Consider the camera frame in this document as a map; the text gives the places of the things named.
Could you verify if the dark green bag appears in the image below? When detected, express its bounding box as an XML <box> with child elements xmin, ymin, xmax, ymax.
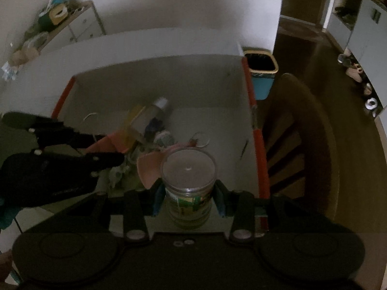
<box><xmin>38</xmin><ymin>14</ymin><xmax>55</xmax><ymax>32</ymax></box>

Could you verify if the black pen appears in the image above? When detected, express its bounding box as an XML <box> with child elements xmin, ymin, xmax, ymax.
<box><xmin>238</xmin><ymin>139</ymin><xmax>249</xmax><ymax>161</ymax></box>

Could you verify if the blue and white ball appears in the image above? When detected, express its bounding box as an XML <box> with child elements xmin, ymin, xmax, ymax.
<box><xmin>154</xmin><ymin>130</ymin><xmax>178</xmax><ymax>150</ymax></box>

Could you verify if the clear plastic jar green label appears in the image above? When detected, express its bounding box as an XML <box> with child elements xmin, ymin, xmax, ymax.
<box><xmin>160</xmin><ymin>147</ymin><xmax>218</xmax><ymax>230</ymax></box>

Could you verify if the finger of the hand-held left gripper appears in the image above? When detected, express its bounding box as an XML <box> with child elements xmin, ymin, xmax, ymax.
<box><xmin>39</xmin><ymin>152</ymin><xmax>125</xmax><ymax>177</ymax></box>
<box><xmin>2</xmin><ymin>112</ymin><xmax>100</xmax><ymax>152</ymax></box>

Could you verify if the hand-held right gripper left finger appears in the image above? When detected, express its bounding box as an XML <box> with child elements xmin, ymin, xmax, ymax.
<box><xmin>69</xmin><ymin>179</ymin><xmax>166</xmax><ymax>244</ymax></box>

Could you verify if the dark wooden chair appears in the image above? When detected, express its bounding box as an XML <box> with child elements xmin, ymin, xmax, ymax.
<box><xmin>260</xmin><ymin>72</ymin><xmax>338</xmax><ymax>222</ymax></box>

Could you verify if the patterned doormat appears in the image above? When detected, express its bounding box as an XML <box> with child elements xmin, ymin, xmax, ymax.
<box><xmin>277</xmin><ymin>14</ymin><xmax>326</xmax><ymax>42</ymax></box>

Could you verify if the teal trash bin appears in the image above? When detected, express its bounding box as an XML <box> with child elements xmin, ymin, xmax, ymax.
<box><xmin>243</xmin><ymin>50</ymin><xmax>279</xmax><ymax>100</ymax></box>

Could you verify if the clear plastic bag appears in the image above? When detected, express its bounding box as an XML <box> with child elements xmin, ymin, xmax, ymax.
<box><xmin>22</xmin><ymin>32</ymin><xmax>49</xmax><ymax>55</ymax></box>

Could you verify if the tall white cabinet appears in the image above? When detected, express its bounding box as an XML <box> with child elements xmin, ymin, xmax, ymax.
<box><xmin>325</xmin><ymin>0</ymin><xmax>387</xmax><ymax>111</ymax></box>

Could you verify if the brown paper bag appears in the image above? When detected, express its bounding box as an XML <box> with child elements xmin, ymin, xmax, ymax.
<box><xmin>10</xmin><ymin>50</ymin><xmax>31</xmax><ymax>66</ymax></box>

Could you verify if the pair of beige shoes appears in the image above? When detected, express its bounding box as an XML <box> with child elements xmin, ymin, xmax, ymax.
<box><xmin>347</xmin><ymin>64</ymin><xmax>364</xmax><ymax>83</ymax></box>

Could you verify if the red cardboard box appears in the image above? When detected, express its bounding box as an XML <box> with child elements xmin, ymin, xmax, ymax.
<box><xmin>50</xmin><ymin>53</ymin><xmax>270</xmax><ymax>231</ymax></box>

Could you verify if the salmon pink plastic piece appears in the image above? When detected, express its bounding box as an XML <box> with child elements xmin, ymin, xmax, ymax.
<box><xmin>136</xmin><ymin>152</ymin><xmax>165</xmax><ymax>189</ymax></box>
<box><xmin>85</xmin><ymin>129</ymin><xmax>134</xmax><ymax>155</ymax></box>

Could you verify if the pair of white shoes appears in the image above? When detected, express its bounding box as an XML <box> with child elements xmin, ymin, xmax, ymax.
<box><xmin>365</xmin><ymin>97</ymin><xmax>382</xmax><ymax>117</ymax></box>

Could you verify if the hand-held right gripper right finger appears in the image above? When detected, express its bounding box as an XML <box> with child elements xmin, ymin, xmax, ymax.
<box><xmin>213</xmin><ymin>180</ymin><xmax>327</xmax><ymax>244</ymax></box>

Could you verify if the yellow bottle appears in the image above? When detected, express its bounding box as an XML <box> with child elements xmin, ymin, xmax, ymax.
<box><xmin>125</xmin><ymin>105</ymin><xmax>146</xmax><ymax>146</ymax></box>

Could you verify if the small wooden side cabinet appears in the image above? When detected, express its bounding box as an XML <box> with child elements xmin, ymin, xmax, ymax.
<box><xmin>39</xmin><ymin>0</ymin><xmax>106</xmax><ymax>52</ymax></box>

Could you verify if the clear spray bottle white cap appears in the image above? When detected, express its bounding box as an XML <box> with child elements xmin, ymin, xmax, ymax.
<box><xmin>130</xmin><ymin>97</ymin><xmax>170</xmax><ymax>143</ymax></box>

